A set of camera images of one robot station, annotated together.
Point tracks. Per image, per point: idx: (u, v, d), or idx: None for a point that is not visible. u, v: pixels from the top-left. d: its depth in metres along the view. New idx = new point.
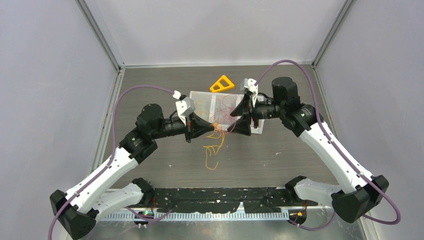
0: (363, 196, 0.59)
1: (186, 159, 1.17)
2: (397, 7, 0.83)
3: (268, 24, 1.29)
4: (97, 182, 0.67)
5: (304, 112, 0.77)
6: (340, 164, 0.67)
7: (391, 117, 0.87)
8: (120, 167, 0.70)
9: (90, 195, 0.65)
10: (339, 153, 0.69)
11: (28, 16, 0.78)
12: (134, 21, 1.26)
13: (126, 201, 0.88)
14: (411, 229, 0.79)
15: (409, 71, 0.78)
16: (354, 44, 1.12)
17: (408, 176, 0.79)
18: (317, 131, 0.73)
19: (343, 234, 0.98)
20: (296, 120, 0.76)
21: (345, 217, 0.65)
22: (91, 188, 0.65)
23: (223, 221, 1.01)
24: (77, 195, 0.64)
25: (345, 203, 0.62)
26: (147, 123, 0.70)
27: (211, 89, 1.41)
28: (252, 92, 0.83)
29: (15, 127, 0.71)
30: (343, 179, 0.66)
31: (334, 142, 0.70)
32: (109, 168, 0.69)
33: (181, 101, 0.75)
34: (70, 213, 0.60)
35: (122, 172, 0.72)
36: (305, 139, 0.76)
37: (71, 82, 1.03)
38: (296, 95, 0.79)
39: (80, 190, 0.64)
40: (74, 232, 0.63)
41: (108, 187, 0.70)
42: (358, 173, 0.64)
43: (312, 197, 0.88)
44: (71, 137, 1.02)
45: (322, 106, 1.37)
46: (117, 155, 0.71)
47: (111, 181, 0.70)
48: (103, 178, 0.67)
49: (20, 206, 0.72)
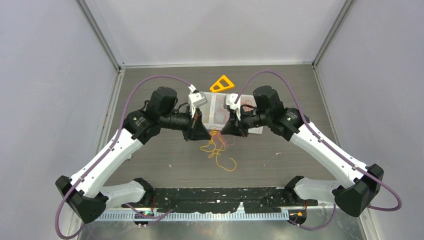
0: (364, 188, 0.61)
1: (186, 159, 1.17)
2: (397, 7, 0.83)
3: (269, 24, 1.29)
4: (101, 166, 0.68)
5: (290, 116, 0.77)
6: (334, 160, 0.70)
7: (392, 116, 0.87)
8: (123, 148, 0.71)
9: (95, 179, 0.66)
10: (330, 150, 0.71)
11: (28, 16, 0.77)
12: (134, 21, 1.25)
13: (129, 197, 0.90)
14: (411, 229, 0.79)
15: (409, 71, 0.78)
16: (354, 44, 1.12)
17: (408, 175, 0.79)
18: (306, 133, 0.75)
19: (343, 234, 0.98)
20: (283, 125, 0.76)
21: (350, 212, 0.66)
22: (96, 173, 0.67)
23: (223, 221, 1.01)
24: (82, 181, 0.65)
25: (347, 197, 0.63)
26: (160, 101, 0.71)
27: (211, 89, 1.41)
28: (234, 109, 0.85)
29: (15, 128, 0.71)
30: (339, 173, 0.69)
31: (324, 140, 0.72)
32: (111, 150, 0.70)
33: (195, 93, 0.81)
34: (77, 198, 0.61)
35: (125, 155, 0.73)
36: (296, 142, 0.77)
37: (70, 82, 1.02)
38: (279, 100, 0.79)
39: (84, 175, 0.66)
40: (86, 216, 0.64)
41: (112, 170, 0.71)
42: (353, 166, 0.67)
43: (312, 196, 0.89)
44: (71, 137, 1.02)
45: (322, 106, 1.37)
46: (120, 137, 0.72)
47: (115, 165, 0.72)
48: (106, 162, 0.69)
49: (20, 206, 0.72)
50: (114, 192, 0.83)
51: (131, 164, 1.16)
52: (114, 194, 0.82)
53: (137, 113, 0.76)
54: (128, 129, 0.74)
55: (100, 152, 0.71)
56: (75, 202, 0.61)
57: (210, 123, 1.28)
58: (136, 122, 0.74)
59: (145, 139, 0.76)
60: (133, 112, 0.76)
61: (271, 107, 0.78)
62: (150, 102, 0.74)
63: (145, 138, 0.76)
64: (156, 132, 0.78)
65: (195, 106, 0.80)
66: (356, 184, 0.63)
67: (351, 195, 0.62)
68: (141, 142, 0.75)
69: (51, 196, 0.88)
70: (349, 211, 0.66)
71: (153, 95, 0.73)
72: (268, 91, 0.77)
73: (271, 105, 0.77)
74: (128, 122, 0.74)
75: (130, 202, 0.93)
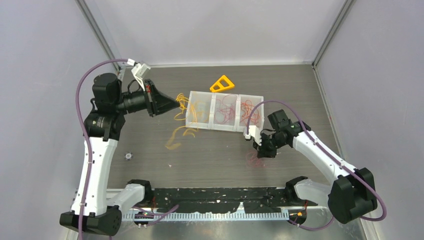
0: (347, 185, 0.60)
1: (185, 159, 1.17)
2: (396, 7, 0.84)
3: (269, 24, 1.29)
4: (94, 182, 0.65)
5: (293, 124, 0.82)
6: (324, 160, 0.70)
7: (391, 116, 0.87)
8: (103, 155, 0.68)
9: (96, 197, 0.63)
10: (322, 151, 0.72)
11: (28, 15, 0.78)
12: (134, 20, 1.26)
13: (134, 197, 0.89)
14: (412, 229, 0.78)
15: (409, 71, 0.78)
16: (354, 44, 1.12)
17: (408, 175, 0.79)
18: (303, 136, 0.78)
19: (343, 235, 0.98)
20: (287, 132, 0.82)
21: (339, 218, 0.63)
22: (93, 190, 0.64)
23: (223, 221, 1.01)
24: (85, 204, 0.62)
25: (334, 197, 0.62)
26: (106, 90, 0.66)
27: (211, 89, 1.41)
28: (249, 137, 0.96)
29: (15, 128, 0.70)
30: (328, 173, 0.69)
31: (318, 143, 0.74)
32: (93, 163, 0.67)
33: (136, 65, 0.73)
34: (91, 223, 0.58)
35: (108, 160, 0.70)
36: (296, 147, 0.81)
37: (71, 82, 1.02)
38: (287, 117, 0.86)
39: (84, 199, 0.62)
40: (110, 229, 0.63)
41: (106, 179, 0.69)
42: (340, 165, 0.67)
43: (310, 197, 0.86)
44: (71, 137, 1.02)
45: (322, 106, 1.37)
46: (93, 147, 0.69)
47: (107, 172, 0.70)
48: (96, 174, 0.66)
49: (20, 207, 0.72)
50: (119, 200, 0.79)
51: (131, 164, 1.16)
52: (121, 201, 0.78)
53: (92, 115, 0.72)
54: (94, 134, 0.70)
55: (84, 171, 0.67)
56: (93, 225, 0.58)
57: (210, 123, 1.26)
58: (98, 124, 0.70)
59: (117, 134, 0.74)
60: (89, 116, 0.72)
61: (279, 123, 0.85)
62: (96, 98, 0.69)
63: (116, 134, 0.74)
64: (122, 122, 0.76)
65: (140, 78, 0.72)
66: (340, 180, 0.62)
67: (335, 192, 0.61)
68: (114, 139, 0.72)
69: (52, 196, 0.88)
70: (339, 217, 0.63)
71: (93, 89, 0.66)
72: (276, 111, 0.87)
73: (278, 120, 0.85)
74: (90, 128, 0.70)
75: (136, 202, 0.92)
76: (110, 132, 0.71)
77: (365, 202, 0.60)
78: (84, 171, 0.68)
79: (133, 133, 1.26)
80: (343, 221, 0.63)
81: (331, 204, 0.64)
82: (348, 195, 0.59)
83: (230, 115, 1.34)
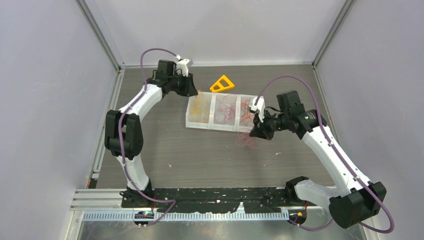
0: (357, 198, 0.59)
1: (186, 159, 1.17)
2: (397, 7, 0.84)
3: (269, 24, 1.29)
4: (141, 102, 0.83)
5: (308, 115, 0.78)
6: (339, 167, 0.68)
7: (392, 116, 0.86)
8: (154, 92, 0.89)
9: (139, 108, 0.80)
10: (337, 155, 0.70)
11: (29, 16, 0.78)
12: (134, 20, 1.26)
13: (141, 176, 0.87)
14: (412, 229, 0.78)
15: (409, 71, 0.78)
16: (354, 44, 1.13)
17: (407, 175, 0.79)
18: (318, 134, 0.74)
19: (343, 235, 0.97)
20: (300, 122, 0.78)
21: (340, 223, 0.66)
22: (140, 104, 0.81)
23: (223, 221, 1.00)
24: (131, 108, 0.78)
25: (342, 208, 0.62)
26: (168, 64, 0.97)
27: (211, 89, 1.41)
28: (255, 110, 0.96)
29: (15, 128, 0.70)
30: (339, 180, 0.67)
31: (334, 145, 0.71)
32: (146, 93, 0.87)
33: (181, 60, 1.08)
34: (130, 119, 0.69)
35: (153, 100, 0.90)
36: (307, 142, 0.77)
37: (71, 82, 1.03)
38: (299, 101, 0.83)
39: (131, 105, 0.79)
40: (135, 143, 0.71)
41: (145, 110, 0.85)
42: (355, 176, 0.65)
43: (310, 198, 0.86)
44: (71, 137, 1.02)
45: (322, 106, 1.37)
46: (149, 87, 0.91)
47: (148, 105, 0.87)
48: (144, 98, 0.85)
49: (19, 207, 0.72)
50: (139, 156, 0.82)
51: None
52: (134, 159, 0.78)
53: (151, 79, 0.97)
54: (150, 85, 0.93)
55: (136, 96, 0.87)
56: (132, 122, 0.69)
57: (210, 123, 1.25)
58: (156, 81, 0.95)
59: (163, 94, 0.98)
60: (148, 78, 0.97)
61: (290, 107, 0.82)
62: (158, 69, 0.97)
63: (163, 94, 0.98)
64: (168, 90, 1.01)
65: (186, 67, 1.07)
66: (351, 193, 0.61)
67: (344, 201, 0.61)
68: (160, 95, 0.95)
69: (51, 196, 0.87)
70: (340, 220, 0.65)
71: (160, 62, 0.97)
72: (288, 92, 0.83)
73: (290, 104, 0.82)
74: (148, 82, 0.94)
75: (143, 187, 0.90)
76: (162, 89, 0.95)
77: (368, 210, 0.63)
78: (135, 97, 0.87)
79: None
80: (343, 226, 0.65)
81: (336, 211, 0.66)
82: (357, 208, 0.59)
83: (230, 115, 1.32)
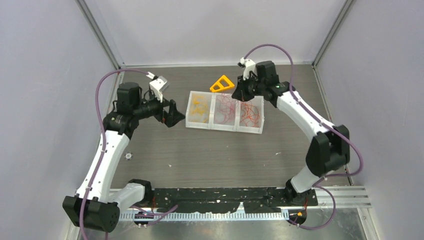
0: (323, 138, 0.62)
1: (186, 159, 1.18)
2: (397, 7, 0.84)
3: (268, 23, 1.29)
4: (102, 169, 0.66)
5: (279, 85, 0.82)
6: (306, 118, 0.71)
7: (392, 116, 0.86)
8: (115, 146, 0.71)
9: (102, 182, 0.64)
10: (304, 109, 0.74)
11: (28, 16, 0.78)
12: (133, 20, 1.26)
13: (133, 197, 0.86)
14: (412, 229, 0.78)
15: (408, 70, 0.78)
16: (354, 43, 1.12)
17: (408, 175, 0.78)
18: (287, 96, 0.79)
19: (343, 235, 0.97)
20: (272, 93, 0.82)
21: (315, 171, 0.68)
22: (101, 176, 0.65)
23: (223, 221, 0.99)
24: (90, 189, 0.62)
25: (313, 152, 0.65)
26: (129, 93, 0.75)
27: (211, 89, 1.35)
28: (243, 63, 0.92)
29: (15, 127, 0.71)
30: (308, 130, 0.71)
31: (301, 101, 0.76)
32: (105, 152, 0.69)
33: (156, 79, 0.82)
34: (93, 208, 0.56)
35: (119, 153, 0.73)
36: (280, 107, 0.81)
37: (71, 82, 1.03)
38: (275, 72, 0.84)
39: (90, 183, 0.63)
40: (107, 223, 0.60)
41: (112, 174, 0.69)
42: (320, 122, 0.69)
43: (303, 183, 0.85)
44: (71, 137, 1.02)
45: (322, 106, 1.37)
46: (108, 139, 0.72)
47: (114, 165, 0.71)
48: (106, 163, 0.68)
49: (20, 206, 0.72)
50: (119, 196, 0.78)
51: (131, 164, 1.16)
52: (120, 199, 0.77)
53: (112, 114, 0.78)
54: (110, 130, 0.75)
55: (95, 160, 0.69)
56: (94, 211, 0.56)
57: (210, 123, 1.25)
58: (116, 121, 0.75)
59: (131, 133, 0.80)
60: (108, 116, 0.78)
61: (266, 76, 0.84)
62: (118, 100, 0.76)
63: (130, 132, 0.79)
64: (136, 123, 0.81)
65: (160, 92, 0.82)
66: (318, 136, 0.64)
67: (313, 146, 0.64)
68: (127, 137, 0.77)
69: (51, 196, 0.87)
70: (315, 168, 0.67)
71: (118, 92, 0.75)
72: (266, 62, 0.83)
73: (267, 75, 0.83)
74: (108, 124, 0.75)
75: (135, 202, 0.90)
76: (126, 129, 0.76)
77: (340, 155, 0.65)
78: (95, 159, 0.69)
79: (134, 134, 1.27)
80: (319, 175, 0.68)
81: (310, 162, 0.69)
82: (324, 150, 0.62)
83: (230, 115, 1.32)
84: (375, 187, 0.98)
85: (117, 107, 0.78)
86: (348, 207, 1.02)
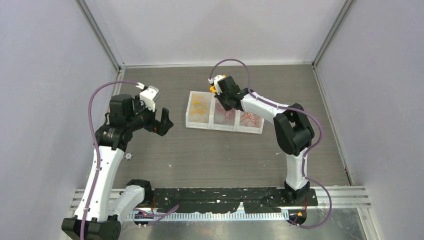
0: (283, 117, 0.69)
1: (186, 159, 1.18)
2: (397, 7, 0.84)
3: (268, 24, 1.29)
4: (99, 188, 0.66)
5: (240, 91, 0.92)
6: (264, 107, 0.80)
7: (391, 116, 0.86)
8: (110, 163, 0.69)
9: (100, 202, 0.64)
10: (261, 101, 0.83)
11: (28, 16, 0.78)
12: (133, 19, 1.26)
13: (134, 202, 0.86)
14: (412, 229, 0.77)
15: (409, 70, 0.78)
16: (354, 44, 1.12)
17: (408, 176, 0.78)
18: (247, 97, 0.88)
19: (343, 235, 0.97)
20: (236, 100, 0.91)
21: (288, 150, 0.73)
22: (98, 195, 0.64)
23: (223, 221, 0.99)
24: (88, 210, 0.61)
25: (279, 132, 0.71)
26: (122, 105, 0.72)
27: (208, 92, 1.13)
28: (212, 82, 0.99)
29: (15, 127, 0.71)
30: (270, 117, 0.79)
31: (258, 96, 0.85)
32: (100, 170, 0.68)
33: (146, 89, 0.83)
34: (93, 229, 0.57)
35: (115, 168, 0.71)
36: (245, 108, 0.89)
37: (71, 82, 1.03)
38: (234, 83, 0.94)
39: (87, 204, 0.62)
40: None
41: (110, 190, 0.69)
42: (276, 106, 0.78)
43: (290, 174, 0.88)
44: (71, 137, 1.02)
45: (322, 106, 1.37)
46: (102, 155, 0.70)
47: (111, 180, 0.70)
48: (102, 181, 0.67)
49: (20, 206, 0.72)
50: (119, 206, 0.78)
51: (131, 164, 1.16)
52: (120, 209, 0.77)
53: (104, 127, 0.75)
54: (104, 144, 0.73)
55: (90, 178, 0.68)
56: (95, 231, 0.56)
57: (210, 123, 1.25)
58: (109, 134, 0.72)
59: (125, 145, 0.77)
60: (100, 128, 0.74)
61: (227, 89, 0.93)
62: (111, 112, 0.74)
63: (124, 145, 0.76)
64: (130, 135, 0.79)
65: (152, 102, 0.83)
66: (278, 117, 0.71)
67: (277, 127, 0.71)
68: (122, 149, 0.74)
69: (51, 196, 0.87)
70: (287, 147, 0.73)
71: (110, 104, 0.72)
72: (225, 78, 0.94)
73: (227, 87, 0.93)
74: (100, 139, 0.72)
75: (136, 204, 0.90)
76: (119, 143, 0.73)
77: (304, 130, 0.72)
78: (91, 177, 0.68)
79: (134, 134, 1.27)
80: (293, 153, 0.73)
81: (281, 144, 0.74)
82: (286, 126, 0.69)
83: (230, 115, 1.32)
84: (375, 188, 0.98)
85: (110, 119, 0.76)
86: (348, 207, 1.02)
